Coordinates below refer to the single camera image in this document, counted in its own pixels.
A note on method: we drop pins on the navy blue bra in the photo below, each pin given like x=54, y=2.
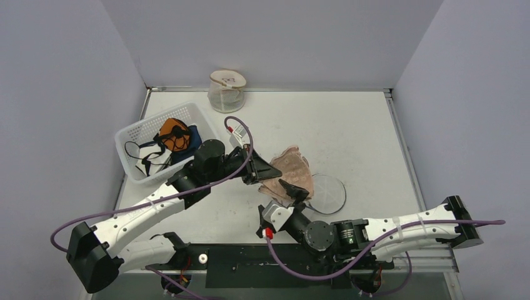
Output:
x=185, y=147

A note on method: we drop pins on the aluminium front frame rail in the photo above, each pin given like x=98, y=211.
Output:
x=141, y=254

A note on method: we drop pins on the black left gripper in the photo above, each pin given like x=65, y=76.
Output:
x=261, y=170

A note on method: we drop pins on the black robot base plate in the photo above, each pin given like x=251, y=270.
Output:
x=251, y=266

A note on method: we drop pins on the beige lace bra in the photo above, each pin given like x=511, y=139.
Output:
x=295, y=170

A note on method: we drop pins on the white mesh bag beige trim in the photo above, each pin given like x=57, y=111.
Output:
x=226, y=90

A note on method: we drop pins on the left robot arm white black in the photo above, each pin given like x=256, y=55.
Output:
x=98, y=254

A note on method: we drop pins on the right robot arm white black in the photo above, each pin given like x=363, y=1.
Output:
x=371, y=238

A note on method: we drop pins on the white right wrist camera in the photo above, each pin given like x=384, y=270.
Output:
x=272, y=217

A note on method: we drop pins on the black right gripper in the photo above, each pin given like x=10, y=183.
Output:
x=298, y=207

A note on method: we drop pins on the white perforated plastic basket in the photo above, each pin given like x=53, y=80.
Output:
x=144, y=130

